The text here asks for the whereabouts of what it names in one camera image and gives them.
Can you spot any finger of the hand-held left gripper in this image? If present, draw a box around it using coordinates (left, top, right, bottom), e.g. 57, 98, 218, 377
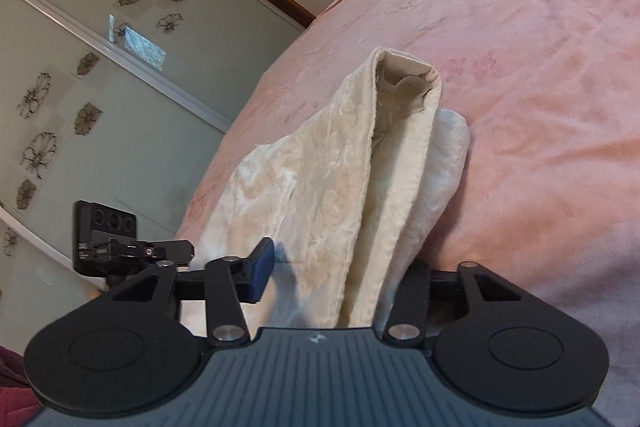
149, 239, 196, 267

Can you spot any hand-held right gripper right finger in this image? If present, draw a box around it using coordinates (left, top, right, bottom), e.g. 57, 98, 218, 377
382, 260, 526, 349

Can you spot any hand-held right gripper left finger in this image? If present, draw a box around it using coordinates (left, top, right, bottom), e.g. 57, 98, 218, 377
107, 237, 275, 349

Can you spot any cream white towel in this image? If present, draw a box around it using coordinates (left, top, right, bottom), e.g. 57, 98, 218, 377
196, 48, 472, 332

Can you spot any floral sliding wardrobe door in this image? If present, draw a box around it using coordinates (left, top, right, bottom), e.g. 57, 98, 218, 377
0, 0, 307, 328

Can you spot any dark red cloth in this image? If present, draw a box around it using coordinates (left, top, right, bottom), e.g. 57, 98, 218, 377
0, 346, 42, 410

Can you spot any pink blanket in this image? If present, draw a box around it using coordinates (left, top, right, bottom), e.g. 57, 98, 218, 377
177, 0, 640, 427

